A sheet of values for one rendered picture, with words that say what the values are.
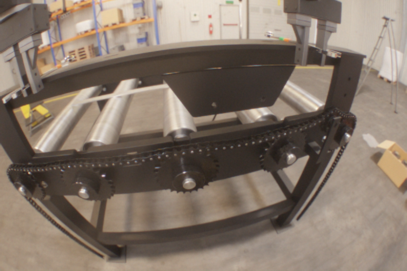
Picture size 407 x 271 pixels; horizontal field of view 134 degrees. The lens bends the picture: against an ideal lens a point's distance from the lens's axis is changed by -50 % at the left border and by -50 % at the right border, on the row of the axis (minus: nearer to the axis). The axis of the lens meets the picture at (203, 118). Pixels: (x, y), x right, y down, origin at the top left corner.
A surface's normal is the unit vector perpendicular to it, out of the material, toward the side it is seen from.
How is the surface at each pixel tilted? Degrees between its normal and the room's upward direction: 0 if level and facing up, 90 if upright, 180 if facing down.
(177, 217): 0
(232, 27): 90
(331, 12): 90
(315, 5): 90
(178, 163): 90
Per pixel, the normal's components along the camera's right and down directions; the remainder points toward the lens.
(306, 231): -0.04, -0.85
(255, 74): 0.20, 0.51
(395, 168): -0.98, 0.14
